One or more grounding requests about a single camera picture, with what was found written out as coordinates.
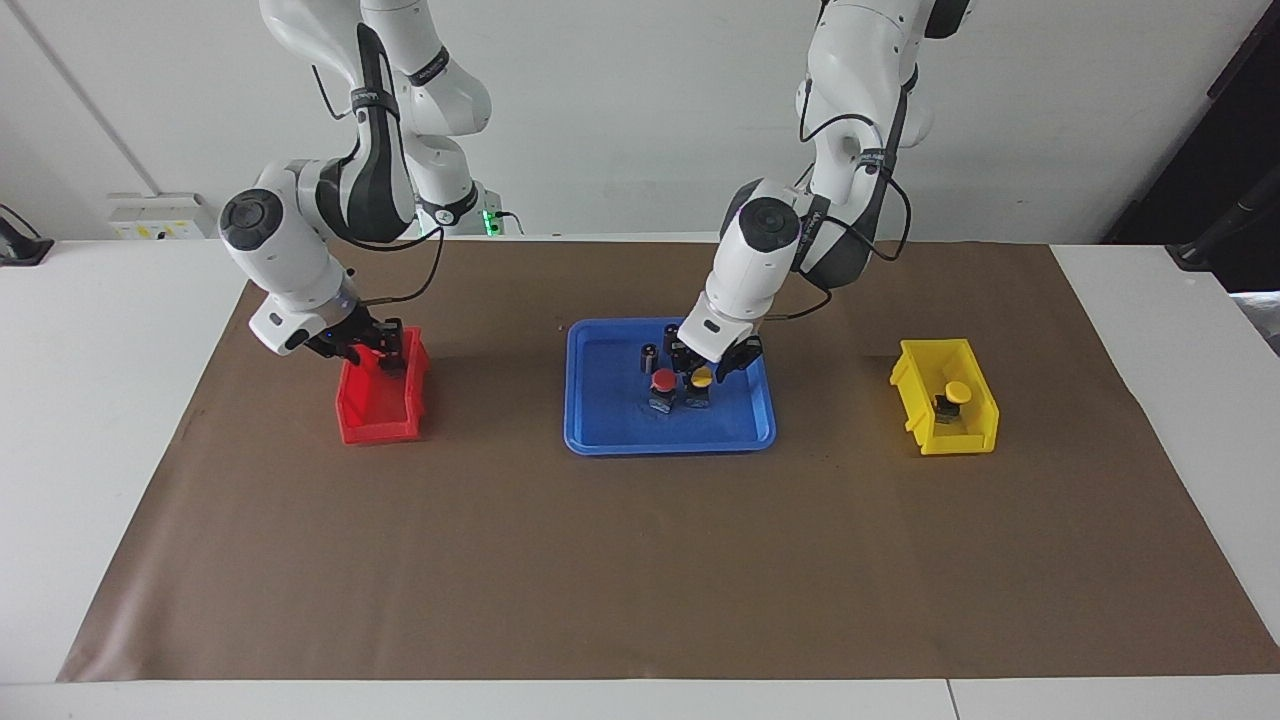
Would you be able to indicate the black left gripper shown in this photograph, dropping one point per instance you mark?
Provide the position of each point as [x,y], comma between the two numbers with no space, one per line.
[712,364]

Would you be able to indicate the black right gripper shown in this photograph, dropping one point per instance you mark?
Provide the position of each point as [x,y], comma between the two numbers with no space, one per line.
[350,335]

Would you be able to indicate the yellow push button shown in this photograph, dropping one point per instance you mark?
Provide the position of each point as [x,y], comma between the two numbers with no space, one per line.
[958,392]
[702,378]

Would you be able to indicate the red push button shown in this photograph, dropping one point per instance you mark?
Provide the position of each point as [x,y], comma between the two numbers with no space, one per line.
[663,380]

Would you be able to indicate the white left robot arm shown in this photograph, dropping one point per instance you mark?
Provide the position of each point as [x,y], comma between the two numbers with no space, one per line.
[850,130]

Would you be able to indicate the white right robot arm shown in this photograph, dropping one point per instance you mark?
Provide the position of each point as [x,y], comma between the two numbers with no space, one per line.
[300,250]

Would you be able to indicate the blue plastic tray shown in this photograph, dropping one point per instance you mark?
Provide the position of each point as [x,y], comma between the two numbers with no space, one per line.
[610,420]

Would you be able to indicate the black cylindrical knob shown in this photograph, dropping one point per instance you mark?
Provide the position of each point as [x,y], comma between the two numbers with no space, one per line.
[649,358]
[669,333]

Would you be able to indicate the red plastic bin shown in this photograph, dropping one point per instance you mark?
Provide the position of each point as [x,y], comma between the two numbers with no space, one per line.
[375,420]

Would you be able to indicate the green lit controller box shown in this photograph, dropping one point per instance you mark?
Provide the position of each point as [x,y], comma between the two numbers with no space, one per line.
[497,220]

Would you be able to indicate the brown paper mat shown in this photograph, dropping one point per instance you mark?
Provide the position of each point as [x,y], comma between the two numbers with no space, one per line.
[640,560]

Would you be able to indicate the yellow plastic bin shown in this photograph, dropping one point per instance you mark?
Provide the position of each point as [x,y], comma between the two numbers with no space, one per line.
[980,425]

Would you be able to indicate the black stand pole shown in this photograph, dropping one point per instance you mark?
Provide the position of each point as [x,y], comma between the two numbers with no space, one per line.
[1225,232]

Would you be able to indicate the black side panel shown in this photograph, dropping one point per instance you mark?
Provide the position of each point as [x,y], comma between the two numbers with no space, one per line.
[1230,120]

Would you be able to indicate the white wall socket box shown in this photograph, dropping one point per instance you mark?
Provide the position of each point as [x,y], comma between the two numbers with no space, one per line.
[160,215]

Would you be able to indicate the black clamp mount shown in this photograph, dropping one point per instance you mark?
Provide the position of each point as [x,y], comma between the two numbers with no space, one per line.
[20,245]

